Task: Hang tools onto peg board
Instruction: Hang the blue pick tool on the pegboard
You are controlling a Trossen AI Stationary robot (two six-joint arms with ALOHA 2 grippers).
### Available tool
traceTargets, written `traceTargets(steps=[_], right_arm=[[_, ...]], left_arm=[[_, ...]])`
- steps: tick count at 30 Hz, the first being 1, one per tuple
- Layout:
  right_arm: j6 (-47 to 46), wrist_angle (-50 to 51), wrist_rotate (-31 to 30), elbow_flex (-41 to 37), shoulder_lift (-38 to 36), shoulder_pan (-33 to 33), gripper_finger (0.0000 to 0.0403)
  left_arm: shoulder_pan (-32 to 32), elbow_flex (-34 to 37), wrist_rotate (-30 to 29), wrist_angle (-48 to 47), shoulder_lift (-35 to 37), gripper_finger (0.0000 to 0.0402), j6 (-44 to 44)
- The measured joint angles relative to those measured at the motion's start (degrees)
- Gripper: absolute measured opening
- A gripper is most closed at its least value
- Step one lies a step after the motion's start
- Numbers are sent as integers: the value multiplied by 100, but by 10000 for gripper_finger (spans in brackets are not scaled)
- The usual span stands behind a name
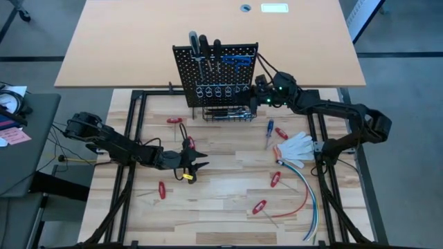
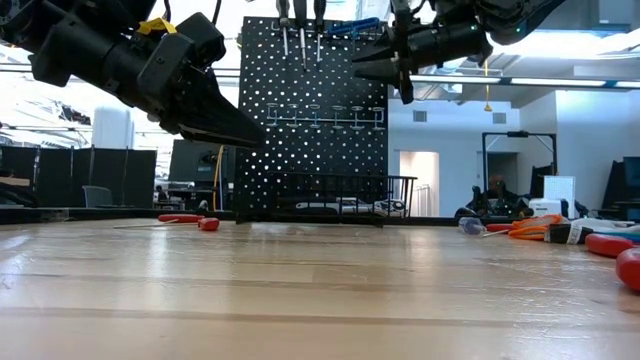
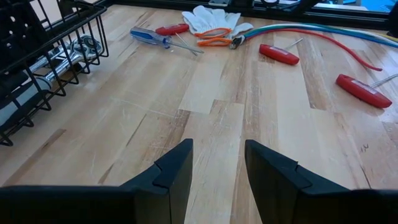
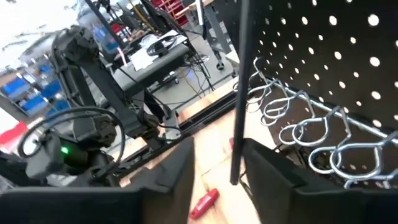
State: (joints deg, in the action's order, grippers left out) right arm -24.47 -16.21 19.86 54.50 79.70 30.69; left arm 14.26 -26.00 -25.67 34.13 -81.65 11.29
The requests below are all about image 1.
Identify tan wooden desk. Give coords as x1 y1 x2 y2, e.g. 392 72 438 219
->
54 0 367 89

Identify black wire basket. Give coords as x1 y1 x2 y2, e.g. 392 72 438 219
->
192 103 257 123

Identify black handled pliers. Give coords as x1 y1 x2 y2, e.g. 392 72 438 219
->
203 108 230 118

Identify white cable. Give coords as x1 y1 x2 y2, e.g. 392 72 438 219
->
282 160 319 240

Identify silver table leg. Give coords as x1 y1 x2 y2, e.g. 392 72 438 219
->
26 193 49 249

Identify yellow cable with black plug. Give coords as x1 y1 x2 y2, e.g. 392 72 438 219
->
57 155 100 164

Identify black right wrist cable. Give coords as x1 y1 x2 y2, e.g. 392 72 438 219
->
257 53 275 83

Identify black metal pegboard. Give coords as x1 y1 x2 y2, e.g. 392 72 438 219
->
172 42 260 108

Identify black coiled cable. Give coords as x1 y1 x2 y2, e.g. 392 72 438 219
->
0 88 35 127

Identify black metal rig frame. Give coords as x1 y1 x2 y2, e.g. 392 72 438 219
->
79 89 389 249

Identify blue object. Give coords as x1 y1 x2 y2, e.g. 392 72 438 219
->
0 116 18 131

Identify white glove with orange cuff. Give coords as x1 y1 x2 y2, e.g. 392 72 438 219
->
273 131 316 169

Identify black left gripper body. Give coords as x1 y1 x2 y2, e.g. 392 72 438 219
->
161 148 199 185

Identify silver ratchet wrench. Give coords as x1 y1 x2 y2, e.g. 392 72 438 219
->
211 111 253 122

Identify grey black handled screwdriver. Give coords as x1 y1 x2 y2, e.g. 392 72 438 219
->
188 30 205 80

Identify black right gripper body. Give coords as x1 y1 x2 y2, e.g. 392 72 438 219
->
254 74 278 109

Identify red cable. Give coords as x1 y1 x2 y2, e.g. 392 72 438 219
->
271 162 309 219

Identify silver ring holder rail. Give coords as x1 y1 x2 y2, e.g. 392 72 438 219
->
195 80 251 98

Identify dark grey side table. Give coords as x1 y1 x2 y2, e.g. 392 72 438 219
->
0 92 62 198

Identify green cable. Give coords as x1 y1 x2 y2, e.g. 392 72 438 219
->
282 162 320 245

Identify pink paper note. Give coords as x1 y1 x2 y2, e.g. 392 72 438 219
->
0 127 33 146

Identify blue handled screwdriver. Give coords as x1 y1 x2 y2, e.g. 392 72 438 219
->
264 118 275 151

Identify black chair base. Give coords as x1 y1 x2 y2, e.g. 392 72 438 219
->
6 0 32 24

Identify small black screwdriver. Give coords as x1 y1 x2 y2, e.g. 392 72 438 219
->
212 38 223 73

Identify blue cable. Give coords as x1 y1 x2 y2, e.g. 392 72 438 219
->
282 160 318 242

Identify white desk label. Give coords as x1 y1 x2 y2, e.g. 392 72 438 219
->
260 3 289 14

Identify silver screwdriver holder rail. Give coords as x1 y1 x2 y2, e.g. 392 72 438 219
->
189 48 258 62

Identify white perforated panel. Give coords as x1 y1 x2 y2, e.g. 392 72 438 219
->
345 0 387 45

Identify blue T-handle hex key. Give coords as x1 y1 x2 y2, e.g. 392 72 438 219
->
221 54 253 74

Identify white paper sheet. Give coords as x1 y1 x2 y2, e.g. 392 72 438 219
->
0 85 28 115

